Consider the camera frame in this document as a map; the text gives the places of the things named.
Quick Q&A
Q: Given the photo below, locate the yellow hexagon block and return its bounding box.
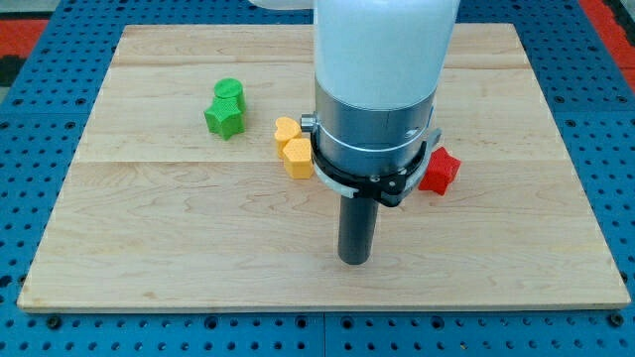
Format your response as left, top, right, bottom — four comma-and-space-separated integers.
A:
283, 138, 314, 179

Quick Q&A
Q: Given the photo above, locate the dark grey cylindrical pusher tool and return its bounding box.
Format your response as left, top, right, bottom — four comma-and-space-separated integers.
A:
337, 196, 378, 265

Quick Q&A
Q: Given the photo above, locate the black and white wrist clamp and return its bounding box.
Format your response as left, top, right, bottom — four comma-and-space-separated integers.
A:
300, 114, 442, 207

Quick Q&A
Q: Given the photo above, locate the yellow heart block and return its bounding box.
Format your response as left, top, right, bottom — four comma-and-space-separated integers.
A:
274, 117, 302, 158

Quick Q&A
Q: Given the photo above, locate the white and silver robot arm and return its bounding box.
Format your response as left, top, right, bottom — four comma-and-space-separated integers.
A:
252, 0, 460, 177

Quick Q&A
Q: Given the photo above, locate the green star block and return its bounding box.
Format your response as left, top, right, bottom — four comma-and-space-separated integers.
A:
203, 97, 245, 141

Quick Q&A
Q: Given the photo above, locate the green cylinder block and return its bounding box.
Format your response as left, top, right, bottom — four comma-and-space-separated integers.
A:
213, 77, 246, 112

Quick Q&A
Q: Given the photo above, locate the light wooden board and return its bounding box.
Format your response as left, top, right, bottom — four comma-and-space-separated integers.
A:
18, 24, 630, 313

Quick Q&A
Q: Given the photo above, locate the red star block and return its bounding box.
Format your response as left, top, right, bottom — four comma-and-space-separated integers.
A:
418, 147, 461, 195

